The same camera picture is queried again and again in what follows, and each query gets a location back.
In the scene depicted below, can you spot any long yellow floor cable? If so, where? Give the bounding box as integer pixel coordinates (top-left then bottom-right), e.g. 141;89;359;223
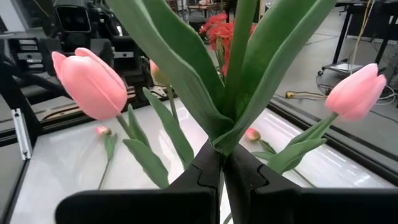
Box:
349;0;374;68

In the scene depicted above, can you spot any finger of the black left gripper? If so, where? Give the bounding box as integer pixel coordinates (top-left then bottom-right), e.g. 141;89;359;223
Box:
90;39;114;68

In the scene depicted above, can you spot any silver frame bracket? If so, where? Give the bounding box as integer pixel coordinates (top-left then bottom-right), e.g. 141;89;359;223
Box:
11;108;32;161

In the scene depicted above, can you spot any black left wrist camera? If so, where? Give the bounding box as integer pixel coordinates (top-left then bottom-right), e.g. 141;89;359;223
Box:
55;4;93;34

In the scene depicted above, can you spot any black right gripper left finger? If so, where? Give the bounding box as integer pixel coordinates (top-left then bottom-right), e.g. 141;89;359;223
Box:
55;139;224;224

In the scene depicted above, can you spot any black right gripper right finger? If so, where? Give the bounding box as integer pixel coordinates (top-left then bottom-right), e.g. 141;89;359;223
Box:
223;144;398;224

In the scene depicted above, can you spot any black wheeled stand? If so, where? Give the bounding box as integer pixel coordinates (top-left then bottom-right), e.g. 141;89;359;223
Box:
317;0;398;77

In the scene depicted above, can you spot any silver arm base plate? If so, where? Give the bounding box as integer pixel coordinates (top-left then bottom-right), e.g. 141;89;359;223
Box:
149;85;167;98

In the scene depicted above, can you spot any yellow plug with cable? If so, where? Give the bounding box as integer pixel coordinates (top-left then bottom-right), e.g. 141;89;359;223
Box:
284;90;330;100

